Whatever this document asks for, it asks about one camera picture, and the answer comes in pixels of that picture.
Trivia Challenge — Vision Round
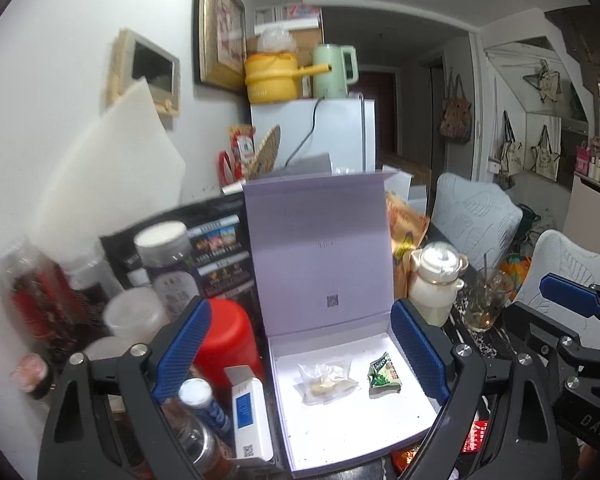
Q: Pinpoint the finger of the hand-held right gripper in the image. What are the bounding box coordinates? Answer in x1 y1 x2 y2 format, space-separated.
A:
540 272 600 351
502 300 600 381

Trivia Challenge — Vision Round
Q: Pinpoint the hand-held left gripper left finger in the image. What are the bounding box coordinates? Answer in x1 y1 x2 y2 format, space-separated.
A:
37 296 213 480

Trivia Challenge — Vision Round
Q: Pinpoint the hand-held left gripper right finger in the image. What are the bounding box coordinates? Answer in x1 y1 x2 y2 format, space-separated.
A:
390 299 563 480

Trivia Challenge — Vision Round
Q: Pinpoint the clear plastic packet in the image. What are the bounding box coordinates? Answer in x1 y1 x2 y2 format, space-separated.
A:
294 361 359 406

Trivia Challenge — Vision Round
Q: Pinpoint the lavender gift box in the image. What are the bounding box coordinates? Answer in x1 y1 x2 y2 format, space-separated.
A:
242 170 453 478

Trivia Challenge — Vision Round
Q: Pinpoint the green snack packet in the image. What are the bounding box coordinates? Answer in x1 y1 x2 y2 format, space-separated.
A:
367 352 402 400

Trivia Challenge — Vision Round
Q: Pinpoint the red canister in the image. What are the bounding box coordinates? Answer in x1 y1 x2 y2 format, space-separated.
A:
194 299 266 392

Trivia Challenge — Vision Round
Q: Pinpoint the drinking glass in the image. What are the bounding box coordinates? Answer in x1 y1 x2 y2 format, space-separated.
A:
464 267 514 333

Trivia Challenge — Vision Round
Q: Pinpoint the blue and white tube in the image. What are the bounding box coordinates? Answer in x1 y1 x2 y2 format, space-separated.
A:
177 379 233 442

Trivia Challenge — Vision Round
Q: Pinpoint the orange and green bag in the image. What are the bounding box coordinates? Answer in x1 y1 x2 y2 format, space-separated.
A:
499 254 534 292

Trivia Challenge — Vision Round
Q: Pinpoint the white ceramic lidded jar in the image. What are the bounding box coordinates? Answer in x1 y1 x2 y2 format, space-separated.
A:
410 241 469 327

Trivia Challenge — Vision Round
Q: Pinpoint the white counter cabinet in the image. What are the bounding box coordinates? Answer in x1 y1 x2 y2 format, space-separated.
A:
562 172 600 242

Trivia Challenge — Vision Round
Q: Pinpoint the cluster of spice jars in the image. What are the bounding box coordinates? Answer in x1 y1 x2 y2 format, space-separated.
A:
0 221 231 480

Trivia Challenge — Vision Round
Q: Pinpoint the white and blue carton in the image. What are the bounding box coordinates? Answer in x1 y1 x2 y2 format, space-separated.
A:
224 365 276 463

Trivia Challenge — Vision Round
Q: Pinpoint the red packet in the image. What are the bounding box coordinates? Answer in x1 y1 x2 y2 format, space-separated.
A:
459 419 492 454

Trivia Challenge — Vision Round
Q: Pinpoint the black printed package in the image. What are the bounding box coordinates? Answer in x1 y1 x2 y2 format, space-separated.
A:
100 195 255 307

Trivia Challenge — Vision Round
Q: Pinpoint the orange snack bag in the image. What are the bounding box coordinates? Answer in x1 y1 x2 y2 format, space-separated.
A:
384 191 431 266

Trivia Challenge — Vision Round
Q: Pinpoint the canvas tote bag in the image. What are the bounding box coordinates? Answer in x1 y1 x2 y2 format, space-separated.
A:
496 110 524 182
529 125 562 182

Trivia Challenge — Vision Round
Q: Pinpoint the white foam board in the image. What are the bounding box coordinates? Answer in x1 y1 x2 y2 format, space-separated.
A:
30 77 187 257

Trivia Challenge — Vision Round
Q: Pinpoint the red snack bag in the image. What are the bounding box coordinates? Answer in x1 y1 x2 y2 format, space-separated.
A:
217 125 256 187

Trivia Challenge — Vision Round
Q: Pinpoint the brown tote bag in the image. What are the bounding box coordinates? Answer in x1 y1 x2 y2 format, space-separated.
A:
439 67 474 145

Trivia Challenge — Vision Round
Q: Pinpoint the woven fan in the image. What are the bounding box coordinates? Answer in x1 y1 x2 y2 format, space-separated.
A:
246 124 282 179

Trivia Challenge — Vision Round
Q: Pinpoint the white fridge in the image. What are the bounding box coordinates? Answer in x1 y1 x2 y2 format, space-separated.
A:
250 97 377 175

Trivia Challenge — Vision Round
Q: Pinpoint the yellow pot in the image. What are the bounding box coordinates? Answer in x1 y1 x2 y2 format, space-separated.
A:
244 52 331 106

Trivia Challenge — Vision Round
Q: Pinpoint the green electric kettle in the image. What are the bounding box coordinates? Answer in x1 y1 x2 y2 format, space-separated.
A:
311 44 359 100

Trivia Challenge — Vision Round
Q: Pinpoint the clear plastic bag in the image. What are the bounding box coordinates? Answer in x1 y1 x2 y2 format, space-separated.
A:
256 24 299 56

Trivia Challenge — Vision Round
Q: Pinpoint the cardboard box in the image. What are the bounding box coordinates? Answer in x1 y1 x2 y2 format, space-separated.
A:
254 5 325 97

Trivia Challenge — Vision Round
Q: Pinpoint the black kettle cable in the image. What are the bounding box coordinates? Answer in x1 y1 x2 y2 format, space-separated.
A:
282 97 327 168

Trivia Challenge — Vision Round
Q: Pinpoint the beige wall box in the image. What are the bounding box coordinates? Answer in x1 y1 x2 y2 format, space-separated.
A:
105 29 181 117

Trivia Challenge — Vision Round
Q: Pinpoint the gold picture frame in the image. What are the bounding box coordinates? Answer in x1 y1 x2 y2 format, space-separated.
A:
194 0 247 93

